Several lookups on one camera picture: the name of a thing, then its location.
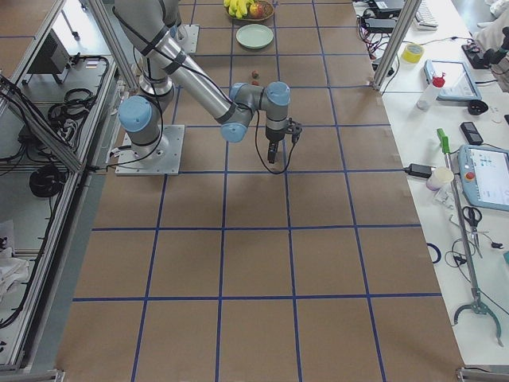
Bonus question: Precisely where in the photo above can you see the teach pendant near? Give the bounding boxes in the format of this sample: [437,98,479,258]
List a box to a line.
[457,145,508,211]

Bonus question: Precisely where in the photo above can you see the yellow tape roll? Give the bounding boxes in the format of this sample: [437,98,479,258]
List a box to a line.
[401,43,424,64]

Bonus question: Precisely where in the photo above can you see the red capped squeeze bottle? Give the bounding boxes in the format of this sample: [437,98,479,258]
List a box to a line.
[416,73,445,111]

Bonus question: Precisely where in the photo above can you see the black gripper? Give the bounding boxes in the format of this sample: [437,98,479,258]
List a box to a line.
[265,129,285,164]

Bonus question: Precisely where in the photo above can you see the black power adapter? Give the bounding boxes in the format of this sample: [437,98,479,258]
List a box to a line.
[403,163,435,179]

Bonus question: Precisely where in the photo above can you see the black scissors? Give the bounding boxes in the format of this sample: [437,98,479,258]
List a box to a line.
[461,206,483,258]

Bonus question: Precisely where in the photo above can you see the teach pendant far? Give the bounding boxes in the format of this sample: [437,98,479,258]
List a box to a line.
[423,60,482,101]

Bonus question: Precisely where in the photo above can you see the aluminium frame post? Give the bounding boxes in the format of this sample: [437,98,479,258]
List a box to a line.
[372,0,422,90]

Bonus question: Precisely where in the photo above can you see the long reach grabber tool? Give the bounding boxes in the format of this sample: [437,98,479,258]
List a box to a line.
[436,127,503,347]

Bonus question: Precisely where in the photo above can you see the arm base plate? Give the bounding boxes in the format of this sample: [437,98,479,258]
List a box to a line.
[175,24,200,54]
[115,125,185,176]

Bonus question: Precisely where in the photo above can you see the light green plate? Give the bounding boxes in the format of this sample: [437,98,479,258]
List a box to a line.
[235,24,274,49]

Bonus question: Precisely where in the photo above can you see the black small bowl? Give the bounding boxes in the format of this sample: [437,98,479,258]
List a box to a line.
[467,99,488,116]

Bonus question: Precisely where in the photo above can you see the white paper cup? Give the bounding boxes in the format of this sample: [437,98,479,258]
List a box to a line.
[425,167,454,191]

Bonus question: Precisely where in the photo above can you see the teach pendant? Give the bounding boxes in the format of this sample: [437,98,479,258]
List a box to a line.
[457,145,508,211]
[423,60,482,101]

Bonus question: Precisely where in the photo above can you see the red apple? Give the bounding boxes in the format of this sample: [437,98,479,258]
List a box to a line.
[249,2,264,19]

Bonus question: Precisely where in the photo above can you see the wicker basket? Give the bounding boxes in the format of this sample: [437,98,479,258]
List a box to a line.
[230,1,274,21]

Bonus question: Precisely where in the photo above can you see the yellow banana bunch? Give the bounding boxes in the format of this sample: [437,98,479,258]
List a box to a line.
[223,0,255,19]

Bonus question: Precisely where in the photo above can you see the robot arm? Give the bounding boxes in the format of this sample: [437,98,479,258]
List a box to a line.
[114,1,301,163]

